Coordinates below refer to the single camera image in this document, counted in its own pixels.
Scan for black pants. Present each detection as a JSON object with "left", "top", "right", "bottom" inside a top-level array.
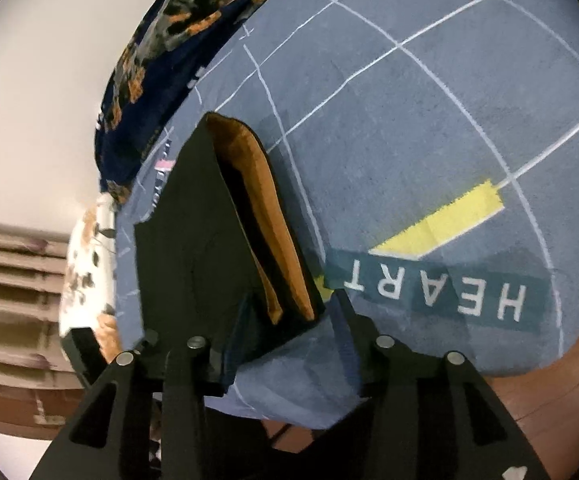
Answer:
[{"left": 133, "top": 112, "right": 327, "bottom": 393}]

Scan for dark blue floral cloth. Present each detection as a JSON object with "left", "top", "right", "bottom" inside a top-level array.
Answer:
[{"left": 92, "top": 0, "right": 295, "bottom": 204}]

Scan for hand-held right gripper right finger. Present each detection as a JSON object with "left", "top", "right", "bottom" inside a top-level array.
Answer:
[{"left": 330, "top": 291, "right": 551, "bottom": 480}]

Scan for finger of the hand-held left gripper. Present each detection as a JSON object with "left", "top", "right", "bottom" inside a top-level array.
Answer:
[{"left": 62, "top": 327, "right": 111, "bottom": 389}]

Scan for blue grid-print blanket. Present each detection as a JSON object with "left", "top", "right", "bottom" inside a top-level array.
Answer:
[{"left": 114, "top": 0, "right": 579, "bottom": 429}]

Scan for brown ribbed wooden headboard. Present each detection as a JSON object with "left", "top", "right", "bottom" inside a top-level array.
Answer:
[{"left": 0, "top": 217, "right": 96, "bottom": 442}]

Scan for white floral cloth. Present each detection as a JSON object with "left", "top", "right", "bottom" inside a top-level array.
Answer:
[{"left": 59, "top": 192, "right": 121, "bottom": 357}]

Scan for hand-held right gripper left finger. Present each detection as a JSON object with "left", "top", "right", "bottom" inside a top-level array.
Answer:
[{"left": 29, "top": 297, "right": 252, "bottom": 480}]

